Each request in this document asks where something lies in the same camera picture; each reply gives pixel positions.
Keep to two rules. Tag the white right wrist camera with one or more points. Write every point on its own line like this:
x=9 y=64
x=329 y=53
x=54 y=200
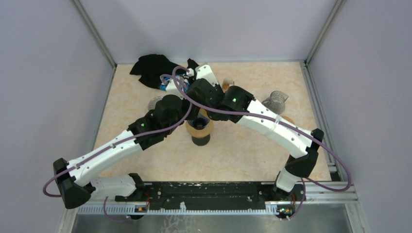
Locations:
x=202 y=72

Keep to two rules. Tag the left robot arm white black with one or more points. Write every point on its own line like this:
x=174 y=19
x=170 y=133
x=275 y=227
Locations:
x=78 y=180

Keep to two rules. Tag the black cloth with flower print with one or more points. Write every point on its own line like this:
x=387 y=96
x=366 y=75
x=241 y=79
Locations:
x=150 y=68

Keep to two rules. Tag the orange coffee filter box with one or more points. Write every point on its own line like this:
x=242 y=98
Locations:
x=226 y=84

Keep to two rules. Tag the smoky glass pitcher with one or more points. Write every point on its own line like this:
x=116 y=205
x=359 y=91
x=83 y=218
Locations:
x=276 y=102

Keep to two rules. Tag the brown paper coffee filter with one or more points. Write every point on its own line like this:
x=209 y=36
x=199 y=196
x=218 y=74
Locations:
x=203 y=114

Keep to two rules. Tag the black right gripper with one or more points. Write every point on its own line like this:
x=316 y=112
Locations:
x=215 y=86

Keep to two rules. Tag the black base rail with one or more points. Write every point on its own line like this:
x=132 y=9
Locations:
x=213 y=196

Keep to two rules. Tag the ribbed glass dripper cone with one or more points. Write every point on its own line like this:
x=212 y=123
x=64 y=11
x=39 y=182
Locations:
x=199 y=123

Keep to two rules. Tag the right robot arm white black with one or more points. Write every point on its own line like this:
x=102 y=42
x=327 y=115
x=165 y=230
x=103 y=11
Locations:
x=241 y=107

